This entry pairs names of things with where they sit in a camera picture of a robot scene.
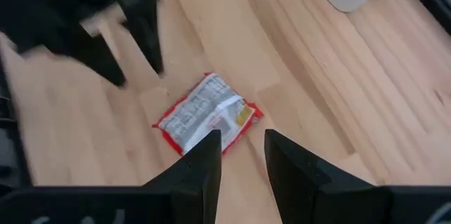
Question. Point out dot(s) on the red Maruchan ramen packet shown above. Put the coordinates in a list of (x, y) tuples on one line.
[(197, 111)]

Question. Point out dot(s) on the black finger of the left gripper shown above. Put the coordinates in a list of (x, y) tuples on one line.
[(88, 55), (144, 30)]

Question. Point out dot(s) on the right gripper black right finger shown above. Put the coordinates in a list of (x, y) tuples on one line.
[(299, 188)]

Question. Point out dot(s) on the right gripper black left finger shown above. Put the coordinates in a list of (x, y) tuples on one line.
[(197, 181)]

